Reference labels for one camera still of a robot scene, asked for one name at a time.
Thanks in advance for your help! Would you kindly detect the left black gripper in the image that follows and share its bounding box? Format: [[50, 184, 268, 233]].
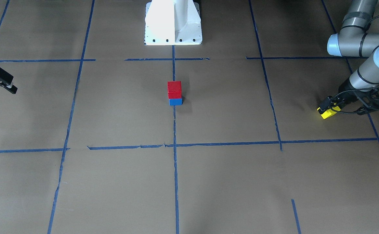
[[319, 78, 361, 111]]

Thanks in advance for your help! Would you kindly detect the yellow wooden cube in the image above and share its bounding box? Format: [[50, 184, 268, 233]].
[[317, 107, 341, 119]]

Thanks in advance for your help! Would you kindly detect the blue wooden cube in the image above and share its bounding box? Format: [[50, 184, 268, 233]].
[[169, 97, 183, 106]]

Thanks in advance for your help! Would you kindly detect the red wooden cube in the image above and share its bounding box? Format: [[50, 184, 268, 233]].
[[167, 81, 182, 99]]

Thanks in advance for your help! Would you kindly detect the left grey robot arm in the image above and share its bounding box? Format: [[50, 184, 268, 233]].
[[317, 0, 379, 119]]

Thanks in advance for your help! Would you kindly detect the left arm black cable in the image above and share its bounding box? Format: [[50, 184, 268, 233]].
[[327, 13, 379, 114]]

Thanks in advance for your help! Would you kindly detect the white camera mast base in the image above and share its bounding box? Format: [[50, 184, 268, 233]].
[[144, 0, 203, 46]]

